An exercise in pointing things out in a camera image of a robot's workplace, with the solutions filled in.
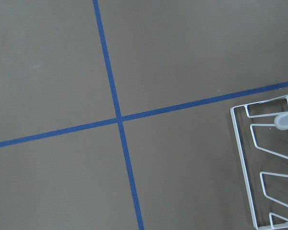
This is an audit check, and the white wire cup holder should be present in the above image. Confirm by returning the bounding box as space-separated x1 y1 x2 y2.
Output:
230 94 288 230

